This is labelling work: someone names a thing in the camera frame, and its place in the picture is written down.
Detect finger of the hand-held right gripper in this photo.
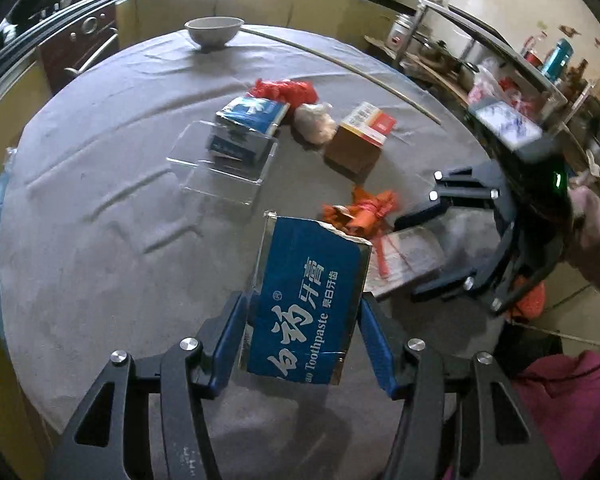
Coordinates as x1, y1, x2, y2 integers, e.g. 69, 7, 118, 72
394, 162, 519, 234
411, 219, 547, 317

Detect person's right hand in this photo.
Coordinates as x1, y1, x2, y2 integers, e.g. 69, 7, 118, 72
564, 186, 600, 322

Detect dark red stove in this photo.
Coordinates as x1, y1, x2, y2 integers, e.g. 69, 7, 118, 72
37, 2, 121, 93

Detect blue toothpaste box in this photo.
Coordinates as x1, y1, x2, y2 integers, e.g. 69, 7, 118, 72
237, 210, 373, 386

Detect thin bamboo stick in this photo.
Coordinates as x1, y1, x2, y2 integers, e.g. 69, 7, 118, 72
241, 26, 442, 125

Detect white pink plastic bag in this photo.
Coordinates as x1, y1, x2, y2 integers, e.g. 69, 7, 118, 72
467, 57, 526, 106

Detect blue white carton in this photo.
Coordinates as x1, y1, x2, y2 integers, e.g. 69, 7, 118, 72
215, 96, 291, 136
205, 130, 273, 163

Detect red plastic bag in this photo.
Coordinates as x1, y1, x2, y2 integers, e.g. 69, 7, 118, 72
247, 78, 321, 111

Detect clear plastic tray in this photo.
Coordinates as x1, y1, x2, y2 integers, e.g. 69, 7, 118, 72
166, 121, 280, 206

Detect blue thermos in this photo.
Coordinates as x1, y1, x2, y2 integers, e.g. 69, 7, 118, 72
540, 37, 576, 81

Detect grey tablecloth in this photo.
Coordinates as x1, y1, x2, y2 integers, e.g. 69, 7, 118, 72
0, 24, 518, 436

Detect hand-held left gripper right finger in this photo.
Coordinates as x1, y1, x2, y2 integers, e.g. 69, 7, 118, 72
359, 296, 561, 480

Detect brown medicine box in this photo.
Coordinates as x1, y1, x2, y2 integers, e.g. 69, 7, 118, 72
324, 101, 398, 181

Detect white ceramic bowl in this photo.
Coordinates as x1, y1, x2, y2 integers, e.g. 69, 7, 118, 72
185, 16, 245, 53

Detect person's magenta clothing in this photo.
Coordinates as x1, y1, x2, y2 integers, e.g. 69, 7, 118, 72
442, 350, 600, 480

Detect metal kitchen rack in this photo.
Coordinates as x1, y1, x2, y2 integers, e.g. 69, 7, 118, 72
390, 0, 600, 186

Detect orange wrapper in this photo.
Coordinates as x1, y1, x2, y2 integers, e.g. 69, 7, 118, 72
321, 187, 401, 238

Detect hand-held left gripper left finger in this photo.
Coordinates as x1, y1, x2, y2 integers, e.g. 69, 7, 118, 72
45, 291, 249, 480

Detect yellow kitchen counter cabinets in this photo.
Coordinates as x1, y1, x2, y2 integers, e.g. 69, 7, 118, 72
0, 0, 416, 126

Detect flat paper packet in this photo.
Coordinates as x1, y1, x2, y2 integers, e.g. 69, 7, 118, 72
365, 225, 451, 298

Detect red plastic basket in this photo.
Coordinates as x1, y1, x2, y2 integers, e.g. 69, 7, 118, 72
510, 280, 548, 321

